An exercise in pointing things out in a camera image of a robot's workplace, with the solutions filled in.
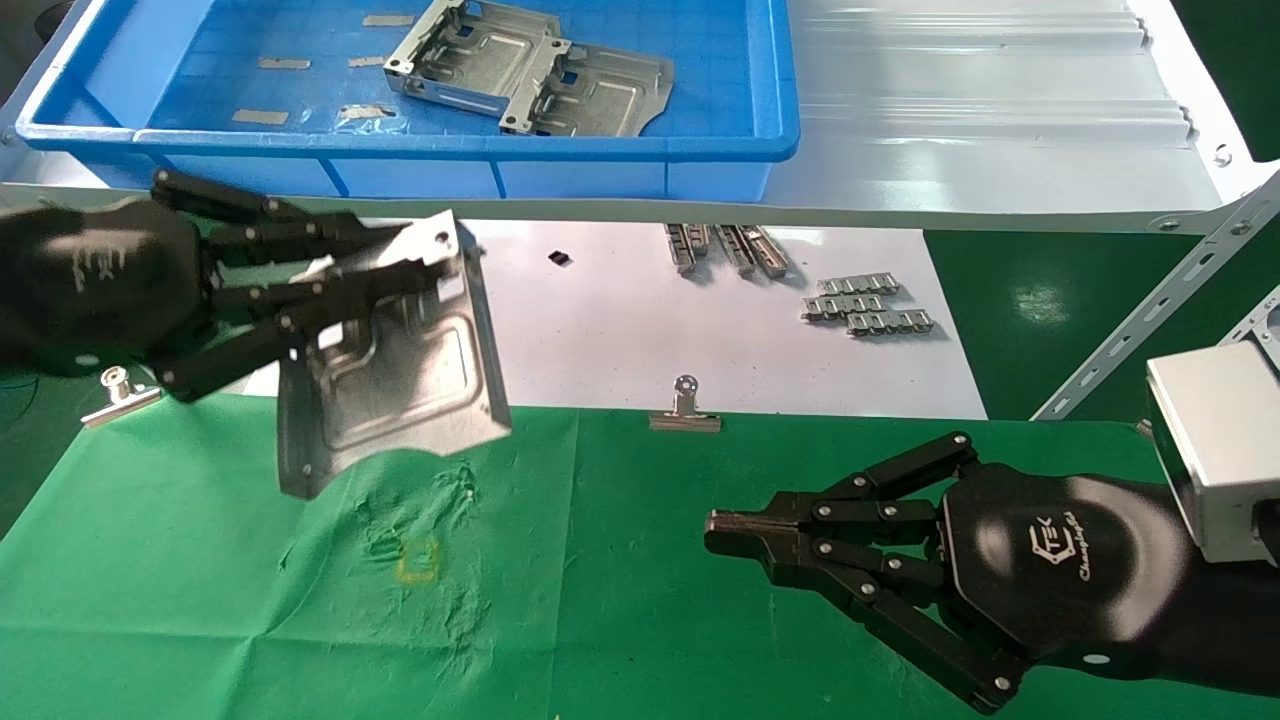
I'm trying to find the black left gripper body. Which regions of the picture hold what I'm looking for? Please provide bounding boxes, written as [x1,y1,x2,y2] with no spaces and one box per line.
[0,195,217,380]

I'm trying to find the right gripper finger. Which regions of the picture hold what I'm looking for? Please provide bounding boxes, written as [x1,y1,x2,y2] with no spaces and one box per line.
[704,534,1028,714]
[705,431,980,538]

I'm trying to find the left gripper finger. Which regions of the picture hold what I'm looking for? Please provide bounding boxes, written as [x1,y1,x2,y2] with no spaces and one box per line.
[151,166,412,270]
[158,256,447,405]

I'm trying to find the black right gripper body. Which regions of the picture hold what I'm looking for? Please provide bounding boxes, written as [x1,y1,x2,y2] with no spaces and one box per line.
[938,462,1197,667]

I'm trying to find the sheet metal bracket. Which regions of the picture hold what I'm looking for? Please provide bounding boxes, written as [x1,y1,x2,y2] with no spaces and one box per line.
[499,40,677,139]
[383,0,573,107]
[275,208,514,501]

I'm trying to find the silver binder clip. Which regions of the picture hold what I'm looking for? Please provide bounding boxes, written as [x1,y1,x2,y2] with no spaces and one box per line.
[82,366,164,430]
[650,375,723,435]

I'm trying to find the blue plastic bin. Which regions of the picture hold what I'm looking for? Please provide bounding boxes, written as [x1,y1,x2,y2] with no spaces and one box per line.
[15,0,803,201]

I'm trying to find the green cloth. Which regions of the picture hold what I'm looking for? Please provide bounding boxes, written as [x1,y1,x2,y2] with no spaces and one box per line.
[0,378,1280,720]

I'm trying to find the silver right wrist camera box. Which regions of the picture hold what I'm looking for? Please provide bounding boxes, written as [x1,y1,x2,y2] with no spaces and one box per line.
[1145,340,1280,567]

